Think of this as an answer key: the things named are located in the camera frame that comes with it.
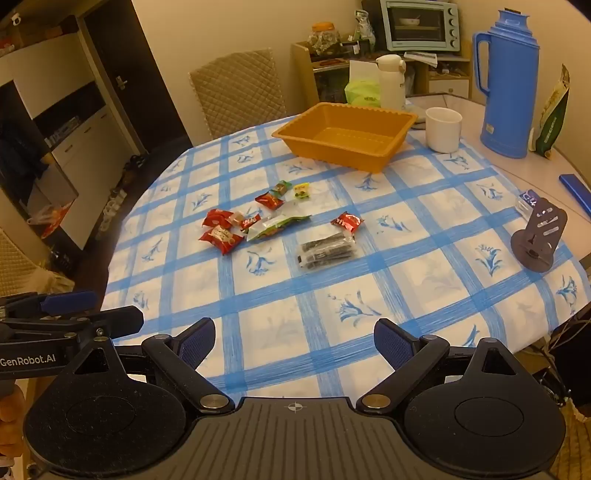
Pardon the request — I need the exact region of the green tissue pack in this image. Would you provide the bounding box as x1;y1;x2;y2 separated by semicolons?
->
344;60;383;107

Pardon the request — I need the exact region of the white insulated bottle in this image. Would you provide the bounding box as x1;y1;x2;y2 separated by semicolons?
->
375;54;408;112

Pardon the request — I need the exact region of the white cabinet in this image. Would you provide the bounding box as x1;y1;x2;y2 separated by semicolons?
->
0;78;139;252

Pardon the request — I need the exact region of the dark door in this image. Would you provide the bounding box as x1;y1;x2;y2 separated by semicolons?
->
81;0;195;158

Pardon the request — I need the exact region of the dark phone stand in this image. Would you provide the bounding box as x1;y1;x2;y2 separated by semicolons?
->
510;198;568;273

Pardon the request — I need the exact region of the green yellow snack bag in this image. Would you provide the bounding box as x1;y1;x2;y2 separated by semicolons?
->
529;64;571;160

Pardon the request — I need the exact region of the row of shoes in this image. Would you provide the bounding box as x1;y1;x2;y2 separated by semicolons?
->
102;154;149;227

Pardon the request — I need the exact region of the green white snack packet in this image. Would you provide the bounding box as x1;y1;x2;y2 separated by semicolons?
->
246;215;312;243

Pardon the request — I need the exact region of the blue checkered tablecloth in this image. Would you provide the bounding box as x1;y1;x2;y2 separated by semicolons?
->
100;107;591;407

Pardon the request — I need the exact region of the green white bag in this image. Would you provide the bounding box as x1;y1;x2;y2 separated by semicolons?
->
353;10;376;43

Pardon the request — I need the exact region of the teal toaster oven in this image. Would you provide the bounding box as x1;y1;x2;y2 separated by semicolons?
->
379;0;461;52

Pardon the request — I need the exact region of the orange plastic basket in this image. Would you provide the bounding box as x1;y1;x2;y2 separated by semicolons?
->
271;102;419;174

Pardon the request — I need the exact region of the small white blue box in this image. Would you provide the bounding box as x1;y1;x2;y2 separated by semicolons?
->
516;190;543;217

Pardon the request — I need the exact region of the flat blue box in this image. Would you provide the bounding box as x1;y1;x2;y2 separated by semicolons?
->
558;173;591;210

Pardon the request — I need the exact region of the black seaweed packet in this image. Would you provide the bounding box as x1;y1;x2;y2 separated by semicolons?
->
295;233;357;268

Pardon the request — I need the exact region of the jar with orange lid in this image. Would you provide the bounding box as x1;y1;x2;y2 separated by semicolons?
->
308;21;342;57

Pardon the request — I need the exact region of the white cup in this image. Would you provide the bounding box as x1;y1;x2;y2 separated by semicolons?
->
425;107;463;154

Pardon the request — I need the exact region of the red plastic bag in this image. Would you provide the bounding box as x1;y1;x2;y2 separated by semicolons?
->
27;203;72;240

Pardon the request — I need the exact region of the wooden shelf unit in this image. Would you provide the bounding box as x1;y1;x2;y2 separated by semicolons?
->
291;41;472;123

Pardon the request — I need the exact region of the person's left hand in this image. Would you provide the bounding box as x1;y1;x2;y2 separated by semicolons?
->
0;383;25;457

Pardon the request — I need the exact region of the blue thermos jug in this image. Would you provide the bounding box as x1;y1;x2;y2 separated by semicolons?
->
472;8;541;160

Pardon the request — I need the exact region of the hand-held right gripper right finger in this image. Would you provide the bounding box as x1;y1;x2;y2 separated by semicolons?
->
358;318;536;414

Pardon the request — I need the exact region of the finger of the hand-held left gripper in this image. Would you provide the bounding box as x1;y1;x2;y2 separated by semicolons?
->
0;306;144;342
0;291;99;319

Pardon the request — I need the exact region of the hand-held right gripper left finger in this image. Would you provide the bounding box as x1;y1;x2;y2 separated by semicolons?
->
58;318;233;414

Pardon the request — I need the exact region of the quilted beige chair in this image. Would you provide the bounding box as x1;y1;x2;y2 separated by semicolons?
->
188;48;288;146
0;228;44;296

